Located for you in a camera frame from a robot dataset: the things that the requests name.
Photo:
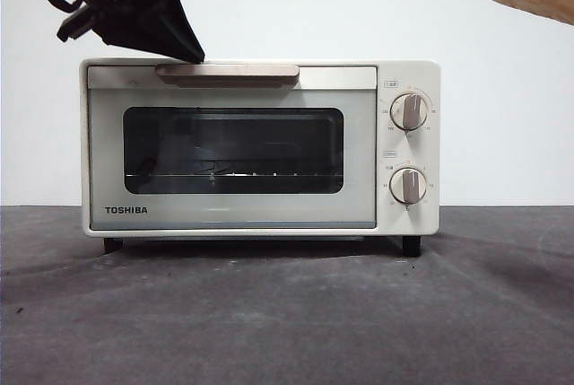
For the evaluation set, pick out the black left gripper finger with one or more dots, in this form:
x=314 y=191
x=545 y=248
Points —
x=170 y=39

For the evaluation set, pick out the cream Toshiba toaster oven body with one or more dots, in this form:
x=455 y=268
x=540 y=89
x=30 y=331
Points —
x=408 y=75

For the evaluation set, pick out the cream round oven knob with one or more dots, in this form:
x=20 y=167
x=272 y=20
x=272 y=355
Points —
x=408 y=186
x=409 y=111

